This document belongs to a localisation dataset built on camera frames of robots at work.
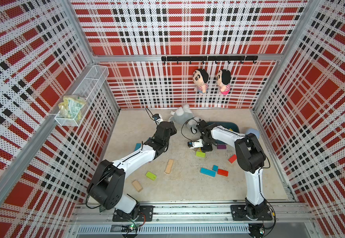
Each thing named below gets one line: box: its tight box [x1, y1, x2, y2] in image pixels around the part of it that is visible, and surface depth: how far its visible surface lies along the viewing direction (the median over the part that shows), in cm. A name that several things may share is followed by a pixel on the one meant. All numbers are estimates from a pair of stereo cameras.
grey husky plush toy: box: [169, 103, 201, 136], surface depth 109 cm
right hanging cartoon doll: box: [216, 69, 232, 95], surface depth 97 cm
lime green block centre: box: [195, 150, 206, 158], surface depth 97 cm
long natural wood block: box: [164, 158, 174, 175], surface depth 92 cm
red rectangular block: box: [217, 168, 229, 177], surface depth 90 cm
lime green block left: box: [145, 171, 158, 181], surface depth 88 cm
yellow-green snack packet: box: [57, 94, 87, 120], surface depth 64 cm
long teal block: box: [199, 167, 217, 178], surface depth 90 cm
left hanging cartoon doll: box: [192, 68, 209, 97], surface depth 95 cm
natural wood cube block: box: [131, 179, 144, 193], surface depth 83 cm
